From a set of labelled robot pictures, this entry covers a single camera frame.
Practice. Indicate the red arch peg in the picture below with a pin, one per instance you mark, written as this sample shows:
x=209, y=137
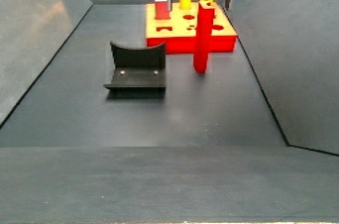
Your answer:
x=206, y=16

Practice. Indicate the red yellow shape board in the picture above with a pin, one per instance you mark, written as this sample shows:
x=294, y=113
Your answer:
x=178, y=31

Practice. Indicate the red rectangular peg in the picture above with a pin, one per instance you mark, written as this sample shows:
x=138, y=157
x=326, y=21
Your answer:
x=162, y=13

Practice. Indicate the black curved holder bracket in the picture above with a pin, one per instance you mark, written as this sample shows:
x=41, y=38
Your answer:
x=139, y=67

